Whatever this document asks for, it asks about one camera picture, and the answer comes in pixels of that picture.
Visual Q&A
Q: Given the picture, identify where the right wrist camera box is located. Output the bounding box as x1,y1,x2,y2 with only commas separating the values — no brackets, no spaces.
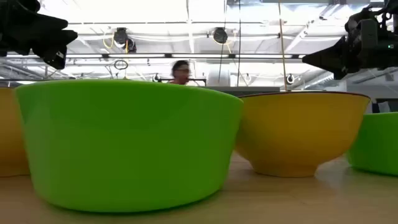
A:
359,18,379,54

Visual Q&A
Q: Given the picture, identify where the black coiled cable loop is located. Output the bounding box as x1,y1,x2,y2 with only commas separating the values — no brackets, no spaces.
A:
113,59,129,72

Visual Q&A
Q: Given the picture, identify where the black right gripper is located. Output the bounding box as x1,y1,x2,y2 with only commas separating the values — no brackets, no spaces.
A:
302,8,398,81

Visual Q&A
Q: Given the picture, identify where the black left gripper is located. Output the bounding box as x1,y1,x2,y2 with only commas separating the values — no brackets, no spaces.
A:
0,0,79,70

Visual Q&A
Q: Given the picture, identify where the green plastic mini bowl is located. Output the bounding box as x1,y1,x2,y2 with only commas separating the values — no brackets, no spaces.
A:
14,79,244,213
346,111,398,177

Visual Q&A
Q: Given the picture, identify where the white background column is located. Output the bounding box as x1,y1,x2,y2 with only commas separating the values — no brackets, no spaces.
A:
207,70,231,88

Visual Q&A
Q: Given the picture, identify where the black background table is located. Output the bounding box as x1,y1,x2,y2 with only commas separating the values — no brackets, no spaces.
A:
157,78,208,87

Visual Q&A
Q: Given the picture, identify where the dark grey background desk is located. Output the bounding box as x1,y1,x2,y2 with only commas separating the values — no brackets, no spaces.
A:
198,86,282,98

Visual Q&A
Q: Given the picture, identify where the tan hanging cord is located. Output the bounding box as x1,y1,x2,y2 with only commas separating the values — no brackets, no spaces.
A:
277,0,289,92

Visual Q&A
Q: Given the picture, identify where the yellow bowl with patterned inside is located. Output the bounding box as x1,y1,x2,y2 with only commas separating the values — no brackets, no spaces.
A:
0,86,31,177
234,90,371,178

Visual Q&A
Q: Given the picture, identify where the black hanging cable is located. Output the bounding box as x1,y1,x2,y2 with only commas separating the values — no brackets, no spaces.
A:
237,0,243,88

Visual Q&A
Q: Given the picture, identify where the yellow ceiling cable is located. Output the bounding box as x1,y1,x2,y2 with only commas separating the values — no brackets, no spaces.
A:
102,32,116,50

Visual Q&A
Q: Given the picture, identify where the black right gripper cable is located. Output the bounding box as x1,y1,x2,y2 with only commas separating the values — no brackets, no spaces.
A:
368,0,398,20

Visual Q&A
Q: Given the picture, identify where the black ceiling cable reel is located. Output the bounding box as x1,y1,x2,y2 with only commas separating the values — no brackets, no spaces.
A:
211,27,229,45
113,27,138,54

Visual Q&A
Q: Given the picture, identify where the overhead frame rail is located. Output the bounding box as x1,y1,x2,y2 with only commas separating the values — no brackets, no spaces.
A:
6,52,308,60

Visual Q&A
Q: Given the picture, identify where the person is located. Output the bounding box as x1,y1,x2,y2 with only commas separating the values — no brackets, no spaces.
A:
169,59,192,86

